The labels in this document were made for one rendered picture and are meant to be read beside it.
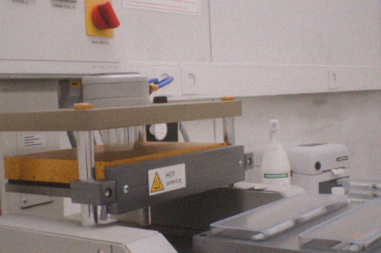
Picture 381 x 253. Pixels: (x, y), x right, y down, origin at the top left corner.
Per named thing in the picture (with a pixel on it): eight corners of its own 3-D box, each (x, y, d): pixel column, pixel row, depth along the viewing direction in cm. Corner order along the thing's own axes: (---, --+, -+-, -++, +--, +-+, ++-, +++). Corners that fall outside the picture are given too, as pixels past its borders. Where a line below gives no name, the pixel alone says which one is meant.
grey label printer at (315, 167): (247, 202, 176) (244, 145, 176) (288, 192, 190) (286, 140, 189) (317, 211, 158) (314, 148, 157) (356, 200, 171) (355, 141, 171)
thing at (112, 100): (-55, 192, 69) (-62, 81, 68) (125, 162, 93) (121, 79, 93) (92, 208, 54) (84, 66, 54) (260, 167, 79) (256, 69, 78)
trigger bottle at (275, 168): (261, 207, 168) (258, 119, 167) (290, 206, 167) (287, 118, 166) (262, 213, 160) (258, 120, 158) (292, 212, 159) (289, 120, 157)
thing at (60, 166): (5, 192, 68) (-1, 109, 67) (133, 168, 85) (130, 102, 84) (114, 202, 57) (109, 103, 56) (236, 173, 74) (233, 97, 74)
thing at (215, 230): (264, 258, 48) (263, 231, 48) (208, 250, 52) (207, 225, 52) (350, 216, 63) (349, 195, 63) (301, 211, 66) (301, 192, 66)
